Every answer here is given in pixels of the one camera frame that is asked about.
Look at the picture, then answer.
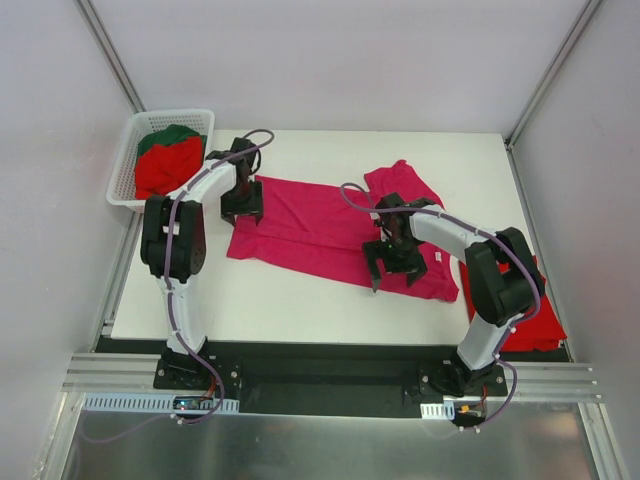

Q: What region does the pink t shirt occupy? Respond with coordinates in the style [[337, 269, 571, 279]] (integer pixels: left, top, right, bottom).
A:
[[227, 160, 459, 303]]

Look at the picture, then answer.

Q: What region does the white perforated plastic basket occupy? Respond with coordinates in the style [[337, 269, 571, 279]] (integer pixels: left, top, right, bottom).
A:
[[106, 109, 215, 213]]

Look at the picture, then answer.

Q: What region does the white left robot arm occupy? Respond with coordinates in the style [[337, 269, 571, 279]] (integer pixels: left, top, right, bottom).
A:
[[140, 129, 274, 389]]

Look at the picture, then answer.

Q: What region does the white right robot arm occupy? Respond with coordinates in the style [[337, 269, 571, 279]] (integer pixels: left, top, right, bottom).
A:
[[362, 193, 544, 395]]

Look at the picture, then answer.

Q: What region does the red t shirt in basket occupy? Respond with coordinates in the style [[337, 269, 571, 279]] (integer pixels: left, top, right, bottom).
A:
[[134, 135, 206, 200]]

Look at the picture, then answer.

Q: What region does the green t shirt in basket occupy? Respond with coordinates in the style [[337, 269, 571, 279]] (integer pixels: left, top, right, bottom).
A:
[[137, 124, 208, 157]]

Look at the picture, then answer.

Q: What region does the folded red t shirt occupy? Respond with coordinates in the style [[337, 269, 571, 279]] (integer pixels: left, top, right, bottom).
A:
[[458, 262, 567, 353]]

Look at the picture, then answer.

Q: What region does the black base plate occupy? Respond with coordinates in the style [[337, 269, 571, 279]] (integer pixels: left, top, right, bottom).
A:
[[100, 338, 521, 418]]

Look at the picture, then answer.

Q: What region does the left aluminium frame post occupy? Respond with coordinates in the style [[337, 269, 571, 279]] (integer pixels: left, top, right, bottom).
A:
[[73, 0, 147, 114]]

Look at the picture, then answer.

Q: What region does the aluminium frame post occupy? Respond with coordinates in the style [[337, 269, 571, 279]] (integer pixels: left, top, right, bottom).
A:
[[73, 0, 147, 114], [504, 0, 605, 152]]

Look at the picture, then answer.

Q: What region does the right aluminium frame post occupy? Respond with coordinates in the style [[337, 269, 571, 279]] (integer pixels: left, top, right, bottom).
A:
[[504, 0, 605, 152]]

